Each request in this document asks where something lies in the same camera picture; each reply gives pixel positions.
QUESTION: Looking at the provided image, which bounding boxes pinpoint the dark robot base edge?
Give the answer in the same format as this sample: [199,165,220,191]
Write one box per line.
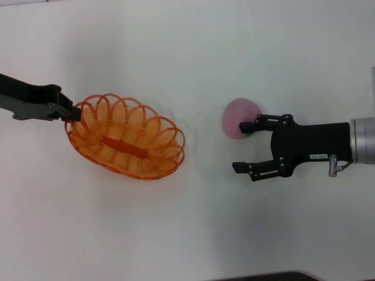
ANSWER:
[204,270,317,281]

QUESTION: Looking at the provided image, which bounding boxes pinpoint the pink peach toy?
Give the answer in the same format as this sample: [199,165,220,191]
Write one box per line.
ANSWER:
[221,97,264,140]

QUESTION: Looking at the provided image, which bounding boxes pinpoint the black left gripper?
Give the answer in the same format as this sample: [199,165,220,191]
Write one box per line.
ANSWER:
[0,73,81,122]

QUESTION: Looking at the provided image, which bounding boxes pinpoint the orange woven plastic basket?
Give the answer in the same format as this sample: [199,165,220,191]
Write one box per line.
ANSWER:
[64,92,186,181]

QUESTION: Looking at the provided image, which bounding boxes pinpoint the silver cable connector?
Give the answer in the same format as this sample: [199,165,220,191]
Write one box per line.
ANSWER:
[328,154,354,178]

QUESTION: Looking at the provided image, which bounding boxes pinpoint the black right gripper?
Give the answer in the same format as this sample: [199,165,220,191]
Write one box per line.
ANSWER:
[231,113,352,183]

